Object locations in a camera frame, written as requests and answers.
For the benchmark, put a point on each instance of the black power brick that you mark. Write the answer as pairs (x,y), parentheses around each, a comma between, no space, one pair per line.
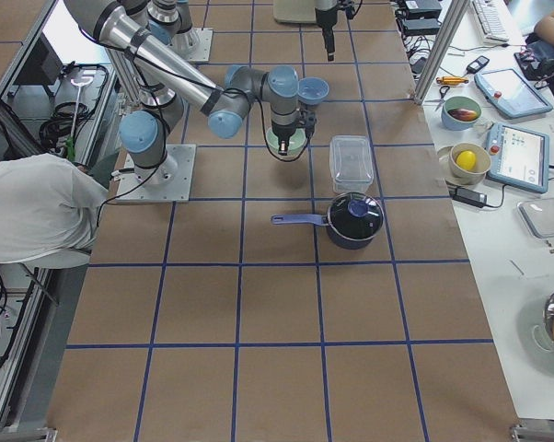
(418,17)

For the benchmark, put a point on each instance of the blue saucepan with lid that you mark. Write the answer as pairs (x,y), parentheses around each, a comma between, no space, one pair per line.
(352,220)

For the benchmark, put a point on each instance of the yellow lemon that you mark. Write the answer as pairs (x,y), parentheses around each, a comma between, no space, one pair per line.
(466,160)

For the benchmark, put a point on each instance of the green handled tool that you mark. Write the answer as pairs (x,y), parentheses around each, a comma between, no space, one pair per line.
(78,83)

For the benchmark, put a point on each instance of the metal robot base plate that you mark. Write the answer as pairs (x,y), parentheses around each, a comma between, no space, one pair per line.
(162,180)

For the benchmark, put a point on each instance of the aluminium frame post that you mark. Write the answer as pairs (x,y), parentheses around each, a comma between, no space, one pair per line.
(452,19)

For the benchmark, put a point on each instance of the black power adapter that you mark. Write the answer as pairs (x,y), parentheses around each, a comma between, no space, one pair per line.
(469,197)

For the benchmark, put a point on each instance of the person in white shirt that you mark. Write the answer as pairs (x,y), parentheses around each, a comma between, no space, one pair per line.
(46,204)

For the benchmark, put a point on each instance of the green bowl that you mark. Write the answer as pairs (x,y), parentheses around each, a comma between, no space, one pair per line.
(295,144)

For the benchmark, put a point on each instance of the white keyboard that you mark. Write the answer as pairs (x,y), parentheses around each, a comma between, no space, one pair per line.
(488,21)

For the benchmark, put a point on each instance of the clear plastic container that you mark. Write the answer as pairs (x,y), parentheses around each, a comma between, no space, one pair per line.
(350,163)

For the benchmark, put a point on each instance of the orange handled tool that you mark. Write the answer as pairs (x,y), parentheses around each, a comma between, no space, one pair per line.
(451,80)

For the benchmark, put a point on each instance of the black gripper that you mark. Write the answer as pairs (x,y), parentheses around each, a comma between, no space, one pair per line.
(283,133)

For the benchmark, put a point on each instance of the grey kitchen scale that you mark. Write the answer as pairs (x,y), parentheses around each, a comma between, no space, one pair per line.
(539,216)

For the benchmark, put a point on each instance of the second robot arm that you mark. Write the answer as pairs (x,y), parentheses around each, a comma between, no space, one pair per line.
(171,22)

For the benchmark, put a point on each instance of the blue teach pendant tablet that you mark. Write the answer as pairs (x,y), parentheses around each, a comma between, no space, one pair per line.
(519,157)

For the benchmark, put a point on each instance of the rear robot base plate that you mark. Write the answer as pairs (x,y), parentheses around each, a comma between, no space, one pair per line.
(193,45)

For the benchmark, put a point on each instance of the black monitor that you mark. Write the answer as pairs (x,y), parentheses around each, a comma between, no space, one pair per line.
(42,67)

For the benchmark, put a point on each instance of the beige bowl with lemon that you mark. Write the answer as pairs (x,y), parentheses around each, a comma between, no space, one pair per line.
(463,177)

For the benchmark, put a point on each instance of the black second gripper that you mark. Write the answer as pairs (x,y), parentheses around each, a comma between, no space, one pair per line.
(326,18)

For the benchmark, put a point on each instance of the scissors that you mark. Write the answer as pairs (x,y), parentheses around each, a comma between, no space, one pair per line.
(443,91)

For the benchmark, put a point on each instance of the blue bowl with fruit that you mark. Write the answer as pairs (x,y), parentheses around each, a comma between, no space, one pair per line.
(460,113)

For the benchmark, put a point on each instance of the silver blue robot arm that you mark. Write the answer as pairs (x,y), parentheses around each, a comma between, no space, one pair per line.
(145,33)

